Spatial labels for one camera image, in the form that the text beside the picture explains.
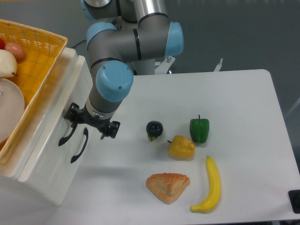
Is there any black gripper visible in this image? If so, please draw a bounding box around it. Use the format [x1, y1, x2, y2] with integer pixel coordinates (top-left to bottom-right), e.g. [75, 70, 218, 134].
[64, 102, 120, 140]

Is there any white drawer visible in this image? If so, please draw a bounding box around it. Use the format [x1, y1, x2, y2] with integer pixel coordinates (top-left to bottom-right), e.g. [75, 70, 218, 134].
[14, 55, 96, 181]
[16, 109, 94, 206]

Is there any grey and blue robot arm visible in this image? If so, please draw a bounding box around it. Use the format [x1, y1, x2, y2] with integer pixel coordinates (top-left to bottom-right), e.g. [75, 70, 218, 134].
[64, 0, 184, 138]

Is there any white drawer cabinet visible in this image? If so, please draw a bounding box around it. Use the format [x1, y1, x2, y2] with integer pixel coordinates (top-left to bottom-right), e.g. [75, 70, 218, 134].
[0, 48, 93, 205]

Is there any dark purple mangosteen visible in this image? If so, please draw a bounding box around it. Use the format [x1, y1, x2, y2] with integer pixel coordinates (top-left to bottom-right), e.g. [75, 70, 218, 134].
[146, 120, 164, 141]

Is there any yellow woven basket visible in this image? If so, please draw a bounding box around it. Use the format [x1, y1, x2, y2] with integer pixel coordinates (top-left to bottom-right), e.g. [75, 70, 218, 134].
[0, 19, 68, 158]

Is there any white bowl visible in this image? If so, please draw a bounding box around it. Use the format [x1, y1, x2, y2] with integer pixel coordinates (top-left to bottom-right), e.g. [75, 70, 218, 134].
[0, 78, 25, 142]

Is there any yellow bell pepper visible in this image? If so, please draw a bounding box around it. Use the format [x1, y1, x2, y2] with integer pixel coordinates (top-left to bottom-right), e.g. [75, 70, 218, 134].
[167, 135, 196, 159]

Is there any triangular pastry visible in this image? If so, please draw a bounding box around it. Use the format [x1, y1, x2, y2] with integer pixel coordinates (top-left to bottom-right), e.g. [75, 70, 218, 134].
[146, 173, 190, 204]

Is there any white pear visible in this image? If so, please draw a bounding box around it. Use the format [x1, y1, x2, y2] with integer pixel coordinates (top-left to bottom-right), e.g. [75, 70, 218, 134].
[0, 49, 17, 78]

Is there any green bell pepper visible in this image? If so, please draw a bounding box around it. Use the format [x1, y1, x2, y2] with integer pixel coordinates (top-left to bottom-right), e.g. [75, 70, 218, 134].
[189, 115, 210, 144]

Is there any red fruit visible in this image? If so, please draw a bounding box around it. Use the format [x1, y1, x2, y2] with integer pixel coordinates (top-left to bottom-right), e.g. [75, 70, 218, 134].
[0, 38, 6, 50]

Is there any yellow banana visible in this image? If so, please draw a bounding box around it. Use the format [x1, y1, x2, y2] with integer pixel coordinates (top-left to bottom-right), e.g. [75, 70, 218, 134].
[189, 156, 221, 213]

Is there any black corner device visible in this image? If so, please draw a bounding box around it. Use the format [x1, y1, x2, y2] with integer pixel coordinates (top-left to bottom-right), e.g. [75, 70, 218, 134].
[288, 189, 300, 214]

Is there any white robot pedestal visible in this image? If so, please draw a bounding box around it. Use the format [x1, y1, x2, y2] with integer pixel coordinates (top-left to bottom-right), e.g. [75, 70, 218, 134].
[131, 55, 223, 76]

